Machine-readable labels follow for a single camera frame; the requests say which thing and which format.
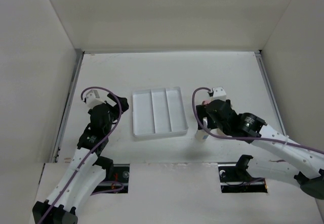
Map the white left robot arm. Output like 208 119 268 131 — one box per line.
32 89 129 223

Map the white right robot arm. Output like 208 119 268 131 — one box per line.
193 99 323 200

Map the white three-compartment tray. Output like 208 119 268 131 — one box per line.
132 87 188 140

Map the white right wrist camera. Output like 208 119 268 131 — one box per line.
211 86 227 101

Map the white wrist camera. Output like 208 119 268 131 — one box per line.
84 89 104 109
211 86 227 101

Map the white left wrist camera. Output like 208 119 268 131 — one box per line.
84 89 104 109

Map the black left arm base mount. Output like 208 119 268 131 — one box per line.
95 164 130 194

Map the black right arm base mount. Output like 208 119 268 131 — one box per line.
218 163 268 194

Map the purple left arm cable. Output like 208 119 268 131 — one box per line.
37 86 125 219

